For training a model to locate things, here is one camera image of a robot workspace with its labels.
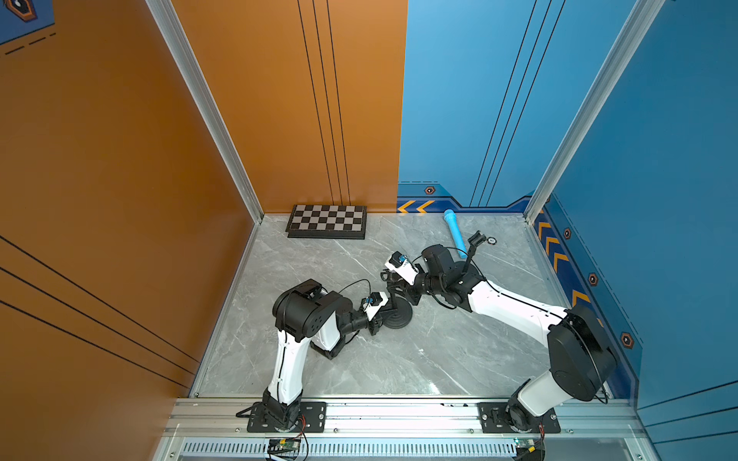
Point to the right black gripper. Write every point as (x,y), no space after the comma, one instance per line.
(406,292)

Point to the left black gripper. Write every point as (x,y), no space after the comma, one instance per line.
(375,325)

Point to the black round stand base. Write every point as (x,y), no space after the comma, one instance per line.
(470,274)

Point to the black stand pole with clip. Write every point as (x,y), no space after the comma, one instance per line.
(474,242)

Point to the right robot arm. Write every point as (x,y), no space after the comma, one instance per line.
(581,355)

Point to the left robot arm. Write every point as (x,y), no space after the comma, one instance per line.
(308,316)

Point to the light blue toy microphone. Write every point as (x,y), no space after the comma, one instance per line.
(451,219)

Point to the black white checkerboard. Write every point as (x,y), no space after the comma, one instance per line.
(327,222)

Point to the left green circuit board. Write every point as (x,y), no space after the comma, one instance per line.
(283,448)

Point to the green circuit board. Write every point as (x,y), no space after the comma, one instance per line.
(283,448)
(530,450)

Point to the right green circuit board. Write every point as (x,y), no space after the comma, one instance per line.
(530,450)

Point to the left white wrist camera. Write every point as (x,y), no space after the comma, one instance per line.
(373,304)

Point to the aluminium rail frame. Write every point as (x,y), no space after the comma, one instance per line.
(412,428)

